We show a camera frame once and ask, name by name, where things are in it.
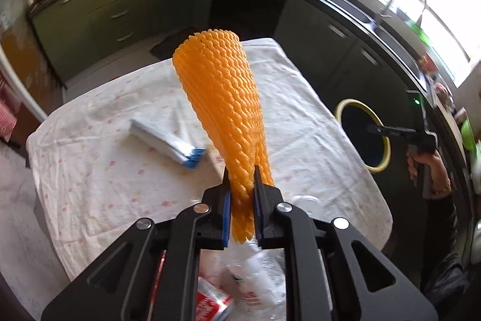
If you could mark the orange foam fruit net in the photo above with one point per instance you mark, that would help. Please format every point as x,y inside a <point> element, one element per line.
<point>218,88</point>

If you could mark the red soda can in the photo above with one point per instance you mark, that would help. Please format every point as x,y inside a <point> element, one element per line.
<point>210,302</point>

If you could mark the clear plastic piece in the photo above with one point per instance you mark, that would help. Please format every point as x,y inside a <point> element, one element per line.
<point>306,204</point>

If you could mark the white and blue packet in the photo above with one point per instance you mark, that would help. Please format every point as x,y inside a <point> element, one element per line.
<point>161,140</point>

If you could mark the green sink cabinet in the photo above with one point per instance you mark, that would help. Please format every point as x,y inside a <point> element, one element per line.
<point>338,50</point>

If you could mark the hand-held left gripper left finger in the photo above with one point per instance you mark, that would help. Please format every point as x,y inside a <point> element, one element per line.
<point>226,215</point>

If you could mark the clear plastic water bottle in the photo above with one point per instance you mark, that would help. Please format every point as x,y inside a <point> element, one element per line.
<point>244,281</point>

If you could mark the green plastic bowl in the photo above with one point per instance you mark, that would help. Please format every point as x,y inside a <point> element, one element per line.
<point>469,135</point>

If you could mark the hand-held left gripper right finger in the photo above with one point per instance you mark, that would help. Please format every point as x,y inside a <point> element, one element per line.
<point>256,208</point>

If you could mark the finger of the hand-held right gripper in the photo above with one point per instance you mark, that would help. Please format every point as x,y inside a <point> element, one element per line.
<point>390,133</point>

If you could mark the dark floor mat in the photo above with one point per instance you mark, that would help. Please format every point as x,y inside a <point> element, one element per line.
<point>169,44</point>

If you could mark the person's right hand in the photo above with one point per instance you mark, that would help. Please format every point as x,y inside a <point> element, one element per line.
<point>440,170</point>

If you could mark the yellow-rimmed blue bin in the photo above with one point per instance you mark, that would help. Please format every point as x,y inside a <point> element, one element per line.
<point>360,140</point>

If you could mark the person's right forearm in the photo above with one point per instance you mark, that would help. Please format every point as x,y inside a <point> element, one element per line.
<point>439,230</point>

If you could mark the steel sink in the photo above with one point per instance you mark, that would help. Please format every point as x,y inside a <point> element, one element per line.
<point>349,9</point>

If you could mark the green drawer cabinet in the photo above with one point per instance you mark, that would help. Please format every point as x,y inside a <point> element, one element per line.
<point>112,5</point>

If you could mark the white floral tablecloth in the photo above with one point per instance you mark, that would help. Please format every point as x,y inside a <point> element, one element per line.
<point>112,155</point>

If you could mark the red checkered cloth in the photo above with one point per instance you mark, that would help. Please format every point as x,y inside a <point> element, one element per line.
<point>7,110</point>

